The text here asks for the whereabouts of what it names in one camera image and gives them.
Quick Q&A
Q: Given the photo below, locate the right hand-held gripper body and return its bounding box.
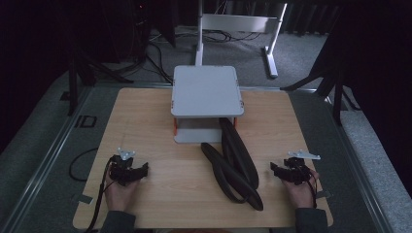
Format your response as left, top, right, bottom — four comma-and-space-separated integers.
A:
281, 149, 322, 186

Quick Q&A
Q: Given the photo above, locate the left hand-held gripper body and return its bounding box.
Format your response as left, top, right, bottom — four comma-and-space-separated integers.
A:
108, 147, 138, 187

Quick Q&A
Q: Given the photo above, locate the grey two-tier shoe rack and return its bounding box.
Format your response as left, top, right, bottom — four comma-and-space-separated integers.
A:
170, 65, 246, 145

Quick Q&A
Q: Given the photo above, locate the person's right hand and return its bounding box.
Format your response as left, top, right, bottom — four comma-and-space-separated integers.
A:
281, 168, 321, 210

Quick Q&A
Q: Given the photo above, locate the person's left hand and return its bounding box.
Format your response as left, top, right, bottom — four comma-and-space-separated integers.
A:
103, 174, 141, 214

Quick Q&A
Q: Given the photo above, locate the grey tape piece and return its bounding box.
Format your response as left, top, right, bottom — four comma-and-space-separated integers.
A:
313, 189, 333, 200
77, 193, 94, 206

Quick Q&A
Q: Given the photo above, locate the black tape floor marking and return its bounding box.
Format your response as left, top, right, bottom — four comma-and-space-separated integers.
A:
73, 115, 98, 129

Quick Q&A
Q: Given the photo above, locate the black tripod stand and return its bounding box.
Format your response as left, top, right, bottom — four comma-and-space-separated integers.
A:
279, 28, 361, 127
65, 38, 134, 117

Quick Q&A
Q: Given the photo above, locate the white metal stand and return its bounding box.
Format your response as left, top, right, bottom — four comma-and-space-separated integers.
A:
193, 0, 289, 80

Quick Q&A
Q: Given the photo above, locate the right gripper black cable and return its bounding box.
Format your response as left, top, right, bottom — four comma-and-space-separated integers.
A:
303, 166, 319, 209

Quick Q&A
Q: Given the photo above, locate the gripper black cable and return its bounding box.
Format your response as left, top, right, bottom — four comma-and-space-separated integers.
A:
303, 166, 319, 209
84, 157, 115, 233

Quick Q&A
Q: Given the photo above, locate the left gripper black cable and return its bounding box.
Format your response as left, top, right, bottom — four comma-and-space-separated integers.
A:
84, 157, 115, 233

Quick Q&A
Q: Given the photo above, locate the black looped floor cable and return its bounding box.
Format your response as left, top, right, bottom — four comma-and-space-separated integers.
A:
68, 147, 99, 183

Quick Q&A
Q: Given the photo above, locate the bundle of black floor cables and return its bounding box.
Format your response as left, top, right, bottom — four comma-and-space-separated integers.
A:
142, 28, 264, 85

